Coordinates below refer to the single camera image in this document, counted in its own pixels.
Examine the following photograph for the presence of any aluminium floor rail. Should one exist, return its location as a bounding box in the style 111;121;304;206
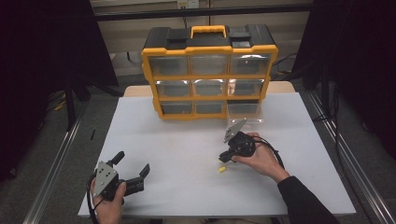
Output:
21;104;90;224
306;91;396;224

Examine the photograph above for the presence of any black horizontal bar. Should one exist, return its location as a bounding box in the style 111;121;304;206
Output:
92;3;314;22

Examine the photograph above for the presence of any white table sheet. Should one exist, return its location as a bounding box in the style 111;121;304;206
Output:
78;91;357;217

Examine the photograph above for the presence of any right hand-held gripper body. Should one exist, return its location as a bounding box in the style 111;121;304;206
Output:
222;118;258;158

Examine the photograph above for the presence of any white wall socket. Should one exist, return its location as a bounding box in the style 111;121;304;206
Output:
177;0;200;9

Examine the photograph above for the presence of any person's right hand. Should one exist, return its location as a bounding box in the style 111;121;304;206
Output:
231;132;291;185

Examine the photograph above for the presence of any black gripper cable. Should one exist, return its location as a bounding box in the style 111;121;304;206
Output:
86;173;105;224
252;135;286;171

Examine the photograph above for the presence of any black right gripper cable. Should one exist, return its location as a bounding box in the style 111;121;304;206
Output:
252;135;286;171

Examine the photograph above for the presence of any black curtain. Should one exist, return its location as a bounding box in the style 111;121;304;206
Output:
291;0;396;161
0;0;120;182

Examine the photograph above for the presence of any black floor cable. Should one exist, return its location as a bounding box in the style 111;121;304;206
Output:
312;83;342;150

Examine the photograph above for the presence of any clear plastic drawer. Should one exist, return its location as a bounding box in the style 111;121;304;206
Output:
226;102;265;126

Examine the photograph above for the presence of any yellow black organizer cabinet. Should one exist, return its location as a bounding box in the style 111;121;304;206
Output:
140;23;279;121

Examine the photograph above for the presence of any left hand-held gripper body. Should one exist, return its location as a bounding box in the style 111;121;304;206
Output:
92;161;146;202

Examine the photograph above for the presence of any set of clear cabinet drawers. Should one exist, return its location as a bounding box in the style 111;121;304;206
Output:
148;54;272;115

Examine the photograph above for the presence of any person's left hand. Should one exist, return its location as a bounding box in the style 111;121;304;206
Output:
90;179;128;224

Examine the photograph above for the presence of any black metal stand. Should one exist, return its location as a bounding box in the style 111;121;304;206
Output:
63;76;78;132

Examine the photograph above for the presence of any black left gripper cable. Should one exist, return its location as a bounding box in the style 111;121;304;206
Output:
86;173;105;224

